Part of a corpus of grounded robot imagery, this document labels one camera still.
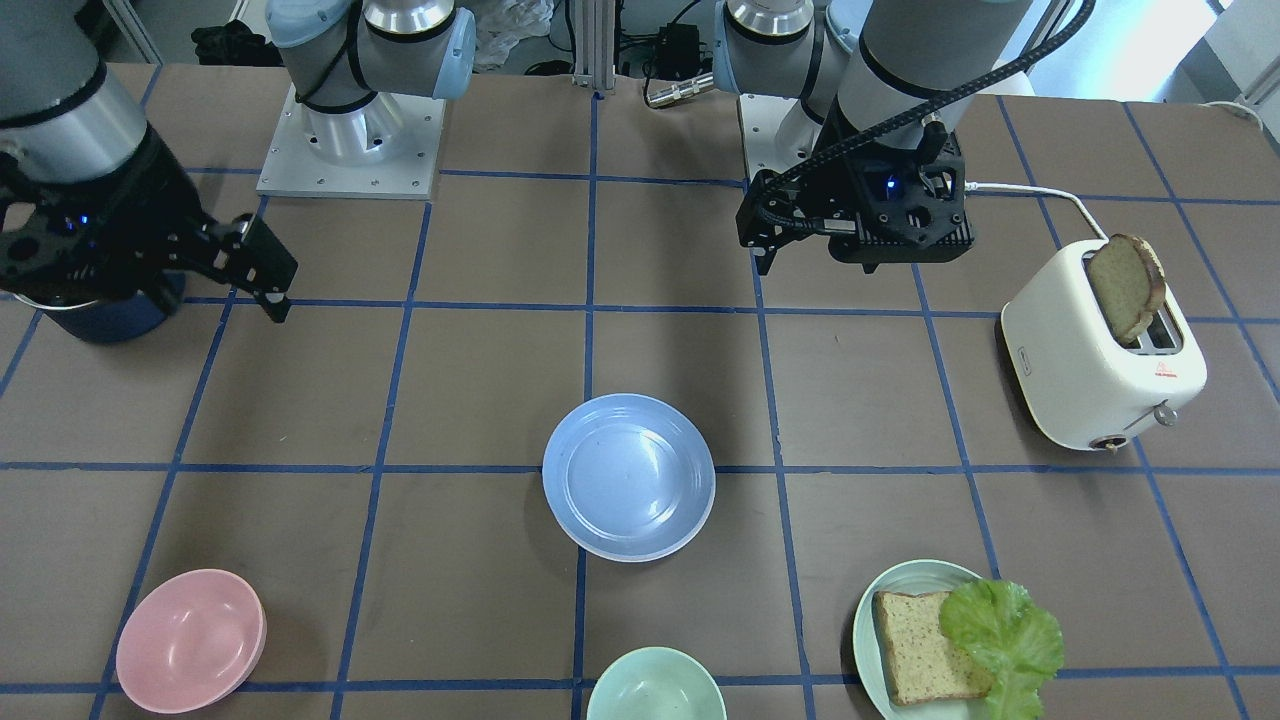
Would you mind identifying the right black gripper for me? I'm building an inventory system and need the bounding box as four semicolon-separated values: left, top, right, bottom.
1;127;300;324

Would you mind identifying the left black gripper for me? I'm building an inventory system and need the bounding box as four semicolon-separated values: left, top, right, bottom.
736;129;975;275

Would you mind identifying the blue plate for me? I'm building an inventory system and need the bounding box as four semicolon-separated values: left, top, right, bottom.
541;393;716;550

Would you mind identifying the pink plate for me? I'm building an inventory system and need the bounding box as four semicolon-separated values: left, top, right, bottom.
582;480;717;562

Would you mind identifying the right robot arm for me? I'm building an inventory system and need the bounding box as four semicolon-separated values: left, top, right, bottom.
1;1;476;342

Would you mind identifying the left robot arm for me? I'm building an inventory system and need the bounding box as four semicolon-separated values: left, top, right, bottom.
713;1;1030;275

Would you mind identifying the blue saucepan with lid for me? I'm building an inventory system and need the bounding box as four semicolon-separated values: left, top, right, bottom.
12;291;170;345

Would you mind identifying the white chair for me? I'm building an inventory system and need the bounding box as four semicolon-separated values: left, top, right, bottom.
984;70;1037;97

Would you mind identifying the toast slice in toaster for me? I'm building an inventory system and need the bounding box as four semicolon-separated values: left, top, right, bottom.
1085;233;1169;346

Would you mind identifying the white toaster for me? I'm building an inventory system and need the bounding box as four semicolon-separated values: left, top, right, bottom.
998;238;1208;451

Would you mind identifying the green plate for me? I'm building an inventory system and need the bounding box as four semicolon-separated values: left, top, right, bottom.
851;559;991;719

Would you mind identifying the pink bowl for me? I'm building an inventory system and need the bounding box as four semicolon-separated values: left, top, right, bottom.
115;568;268;714

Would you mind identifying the green lettuce leaf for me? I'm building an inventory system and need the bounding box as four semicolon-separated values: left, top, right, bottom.
940;580;1065;719

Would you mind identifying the bread slice on plate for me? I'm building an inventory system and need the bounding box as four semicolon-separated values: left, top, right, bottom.
873;591;995;706

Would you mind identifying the green bowl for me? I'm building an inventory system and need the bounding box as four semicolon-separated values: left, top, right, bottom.
585;646;727;719

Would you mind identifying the white toaster power cable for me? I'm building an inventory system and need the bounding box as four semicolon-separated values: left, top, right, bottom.
965;181;1108;241

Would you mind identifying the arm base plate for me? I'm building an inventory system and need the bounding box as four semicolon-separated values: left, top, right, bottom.
256;90;448;201
737;94;823;182

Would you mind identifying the aluminium frame post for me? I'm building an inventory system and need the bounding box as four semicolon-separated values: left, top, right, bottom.
564;0;618;99

